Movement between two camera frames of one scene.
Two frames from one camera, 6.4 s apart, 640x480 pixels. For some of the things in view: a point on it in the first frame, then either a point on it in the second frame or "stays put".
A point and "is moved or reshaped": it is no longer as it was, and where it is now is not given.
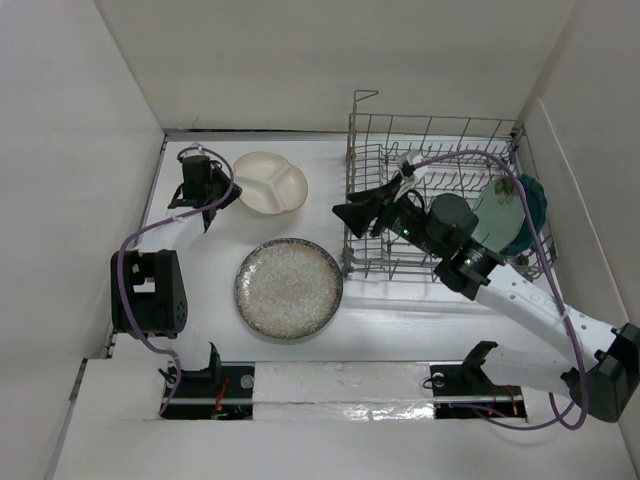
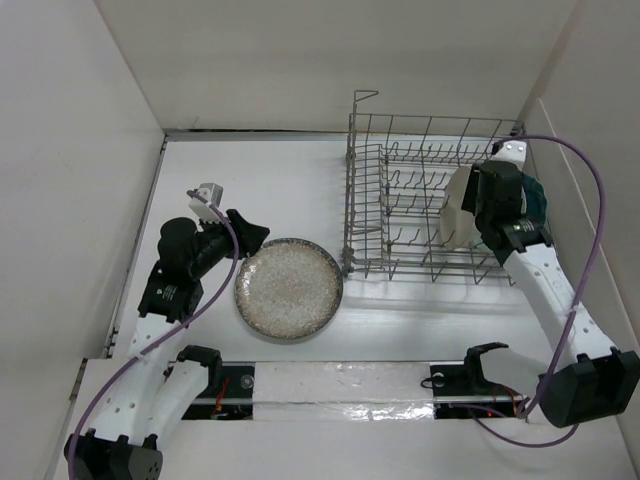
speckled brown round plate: (288, 288) stays put
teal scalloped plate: (537, 203) stays put
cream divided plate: (269, 183) is moved or reshaped
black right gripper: (367, 204) → (470, 198)
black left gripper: (230, 198) → (249, 235)
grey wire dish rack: (412, 185) stays put
